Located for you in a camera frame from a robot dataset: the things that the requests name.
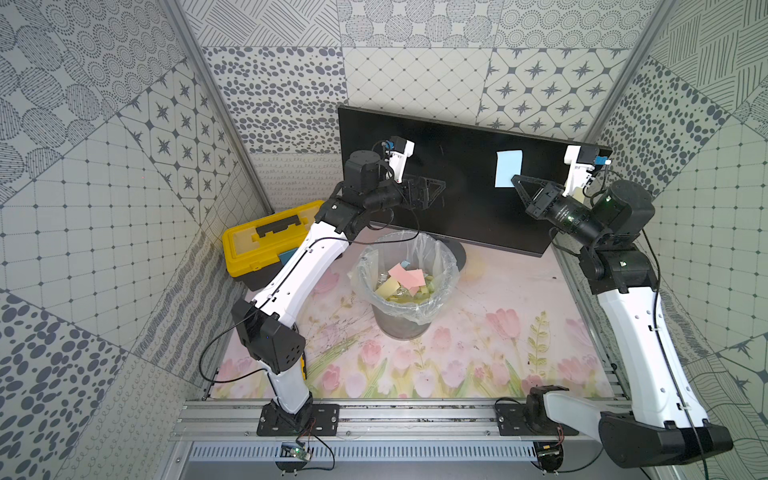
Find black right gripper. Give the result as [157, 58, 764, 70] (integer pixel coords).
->
[510, 175, 606, 249]

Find light blue sticky note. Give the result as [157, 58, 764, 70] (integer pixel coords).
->
[494, 150, 523, 188]

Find pink sticky note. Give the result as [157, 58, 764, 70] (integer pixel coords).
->
[401, 269, 426, 296]
[388, 264, 407, 288]

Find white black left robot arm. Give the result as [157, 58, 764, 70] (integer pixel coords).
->
[232, 150, 446, 423]

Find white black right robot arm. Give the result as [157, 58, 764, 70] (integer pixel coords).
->
[512, 175, 733, 468]

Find yellow sticky note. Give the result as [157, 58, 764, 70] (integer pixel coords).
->
[572, 188, 586, 204]

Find black computer monitor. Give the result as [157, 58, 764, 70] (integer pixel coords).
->
[338, 106, 571, 257]

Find grey round monitor stand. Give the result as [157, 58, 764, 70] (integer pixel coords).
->
[444, 239, 467, 271]

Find grey bin with plastic liner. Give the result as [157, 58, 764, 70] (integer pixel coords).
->
[349, 230, 460, 340]

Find floral pink table mat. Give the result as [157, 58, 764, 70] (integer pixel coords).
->
[206, 209, 616, 401]

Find yellow black toolbox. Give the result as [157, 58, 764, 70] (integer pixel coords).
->
[222, 200, 323, 291]

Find yellow black pliers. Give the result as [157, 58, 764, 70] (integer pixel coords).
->
[300, 352, 308, 381]

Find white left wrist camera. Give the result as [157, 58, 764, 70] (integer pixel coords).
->
[383, 136, 415, 183]

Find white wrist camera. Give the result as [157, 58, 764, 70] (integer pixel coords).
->
[383, 136, 415, 183]
[562, 145, 612, 196]

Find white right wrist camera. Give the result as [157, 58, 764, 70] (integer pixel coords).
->
[562, 145, 612, 196]

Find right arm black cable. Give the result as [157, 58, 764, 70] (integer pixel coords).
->
[539, 227, 715, 480]

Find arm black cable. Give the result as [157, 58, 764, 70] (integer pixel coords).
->
[197, 143, 421, 385]
[539, 227, 715, 480]

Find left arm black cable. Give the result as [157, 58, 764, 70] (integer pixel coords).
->
[197, 143, 421, 385]

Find aluminium mounting rail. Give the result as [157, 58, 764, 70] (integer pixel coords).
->
[167, 398, 667, 445]

